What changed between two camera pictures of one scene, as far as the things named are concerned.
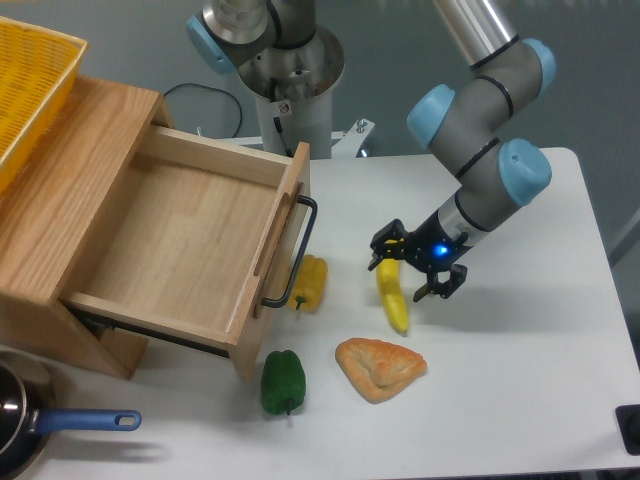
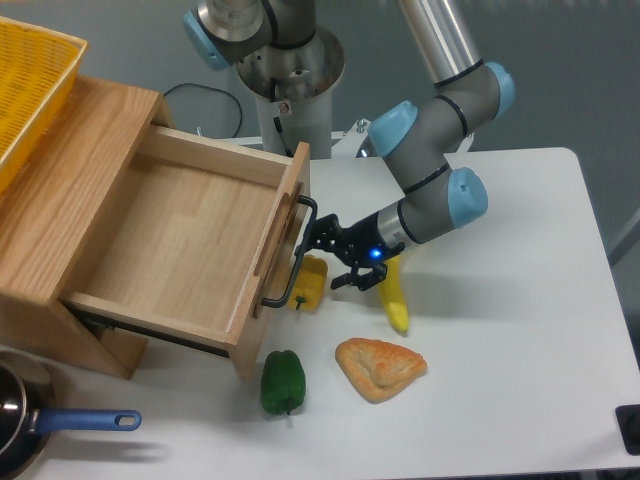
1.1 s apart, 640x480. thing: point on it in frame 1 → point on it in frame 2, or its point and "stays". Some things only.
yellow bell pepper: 310,285 stays
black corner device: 628,421 stays
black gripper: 428,247 → 361,244
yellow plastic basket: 38,70 stays
